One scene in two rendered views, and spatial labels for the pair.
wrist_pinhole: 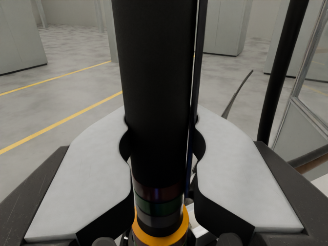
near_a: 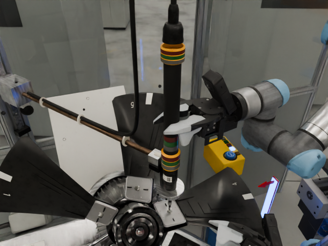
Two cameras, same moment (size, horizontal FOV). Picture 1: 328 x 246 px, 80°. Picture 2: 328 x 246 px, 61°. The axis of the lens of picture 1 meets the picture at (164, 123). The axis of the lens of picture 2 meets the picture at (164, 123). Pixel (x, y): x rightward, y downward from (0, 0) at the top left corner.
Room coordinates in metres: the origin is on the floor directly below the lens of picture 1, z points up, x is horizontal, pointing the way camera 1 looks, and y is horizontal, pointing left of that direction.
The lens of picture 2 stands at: (0.33, 0.41, 1.81)
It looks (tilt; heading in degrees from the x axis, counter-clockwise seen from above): 35 degrees down; 241
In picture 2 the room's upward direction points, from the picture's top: straight up
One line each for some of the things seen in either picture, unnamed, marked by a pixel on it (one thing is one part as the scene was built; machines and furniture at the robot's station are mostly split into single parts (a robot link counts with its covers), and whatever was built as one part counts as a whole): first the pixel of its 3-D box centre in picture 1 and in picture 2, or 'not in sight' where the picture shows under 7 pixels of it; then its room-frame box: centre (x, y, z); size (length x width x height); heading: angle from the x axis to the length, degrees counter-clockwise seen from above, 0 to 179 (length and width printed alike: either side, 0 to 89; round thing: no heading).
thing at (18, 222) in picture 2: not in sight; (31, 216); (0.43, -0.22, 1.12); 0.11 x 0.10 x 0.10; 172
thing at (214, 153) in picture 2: not in sight; (222, 158); (-0.31, -0.24, 1.02); 0.16 x 0.10 x 0.11; 82
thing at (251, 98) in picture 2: not in sight; (241, 103); (-0.11, -0.01, 1.46); 0.08 x 0.05 x 0.08; 92
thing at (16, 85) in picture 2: not in sight; (14, 90); (0.37, -0.56, 1.37); 0.10 x 0.07 x 0.08; 117
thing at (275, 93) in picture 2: not in sight; (264, 97); (-0.19, -0.01, 1.46); 0.11 x 0.08 x 0.09; 2
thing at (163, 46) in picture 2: not in sight; (172, 53); (0.09, 0.00, 1.63); 0.04 x 0.04 x 0.03
